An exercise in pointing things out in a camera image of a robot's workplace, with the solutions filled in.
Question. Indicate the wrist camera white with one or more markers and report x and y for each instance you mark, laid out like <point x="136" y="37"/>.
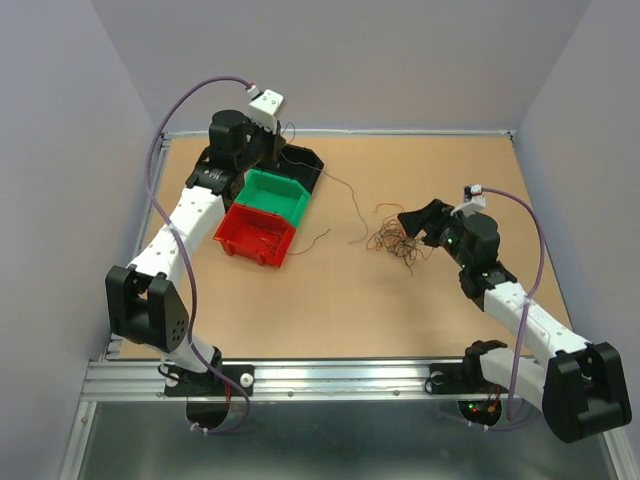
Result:
<point x="265" y="108"/>
<point x="474" y="201"/>

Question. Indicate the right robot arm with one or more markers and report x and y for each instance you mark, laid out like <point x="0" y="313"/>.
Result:
<point x="578" y="386"/>

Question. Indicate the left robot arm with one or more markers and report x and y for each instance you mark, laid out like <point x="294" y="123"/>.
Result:
<point x="144" y="304"/>

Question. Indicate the red plastic bin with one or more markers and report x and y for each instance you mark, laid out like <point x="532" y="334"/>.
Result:
<point x="257" y="235"/>

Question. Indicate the green plastic bin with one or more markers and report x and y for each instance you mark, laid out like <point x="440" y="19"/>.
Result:
<point x="275" y="194"/>

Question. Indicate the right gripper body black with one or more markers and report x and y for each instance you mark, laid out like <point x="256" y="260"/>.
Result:
<point x="446" y="233"/>

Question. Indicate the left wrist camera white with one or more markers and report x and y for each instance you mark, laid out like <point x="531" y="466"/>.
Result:
<point x="265" y="108"/>

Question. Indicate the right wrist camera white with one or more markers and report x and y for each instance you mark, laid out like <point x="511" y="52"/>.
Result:
<point x="474" y="201"/>

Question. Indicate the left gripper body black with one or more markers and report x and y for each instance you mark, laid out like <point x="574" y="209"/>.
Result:
<point x="262" y="145"/>

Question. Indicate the black plastic bin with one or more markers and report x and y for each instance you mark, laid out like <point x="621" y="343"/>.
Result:
<point x="300" y="164"/>

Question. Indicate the aluminium mounting rail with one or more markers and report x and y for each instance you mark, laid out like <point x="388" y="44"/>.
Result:
<point x="274" y="381"/>

